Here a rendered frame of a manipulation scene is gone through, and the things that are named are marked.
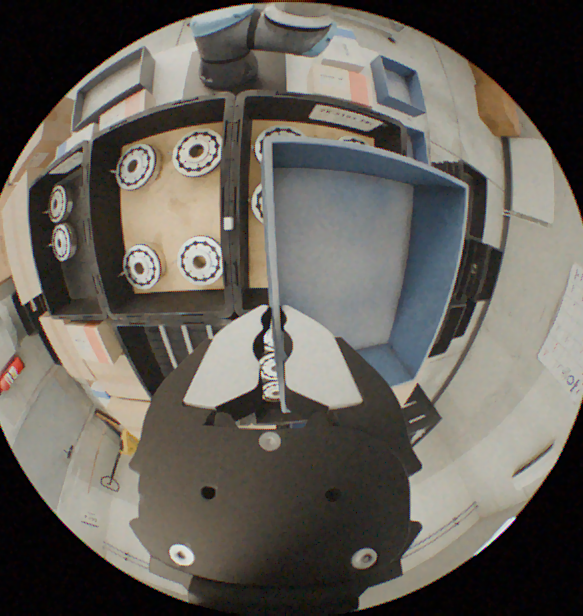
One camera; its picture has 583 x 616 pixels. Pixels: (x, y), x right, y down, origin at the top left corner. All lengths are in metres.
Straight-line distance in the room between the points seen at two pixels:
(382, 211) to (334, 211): 0.05
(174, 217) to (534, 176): 3.17
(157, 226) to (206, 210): 0.12
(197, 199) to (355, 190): 0.32
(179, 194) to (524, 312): 3.16
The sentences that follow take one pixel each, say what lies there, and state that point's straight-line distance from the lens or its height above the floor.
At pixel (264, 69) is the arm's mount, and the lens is 0.65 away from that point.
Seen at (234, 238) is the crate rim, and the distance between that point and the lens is 0.31.
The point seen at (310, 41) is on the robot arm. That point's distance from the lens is 0.48.
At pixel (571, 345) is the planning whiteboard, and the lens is 2.97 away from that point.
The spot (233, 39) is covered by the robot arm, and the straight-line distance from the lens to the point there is 0.50.
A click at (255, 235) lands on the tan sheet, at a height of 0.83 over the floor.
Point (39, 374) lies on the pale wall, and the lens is 3.36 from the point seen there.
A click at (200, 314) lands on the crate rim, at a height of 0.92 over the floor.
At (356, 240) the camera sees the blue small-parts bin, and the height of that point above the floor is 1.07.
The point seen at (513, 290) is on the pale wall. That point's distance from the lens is 3.07.
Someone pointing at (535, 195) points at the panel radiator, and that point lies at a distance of 3.00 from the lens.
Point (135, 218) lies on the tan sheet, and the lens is 0.50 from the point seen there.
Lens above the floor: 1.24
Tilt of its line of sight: 60 degrees down
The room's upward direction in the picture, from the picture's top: 165 degrees clockwise
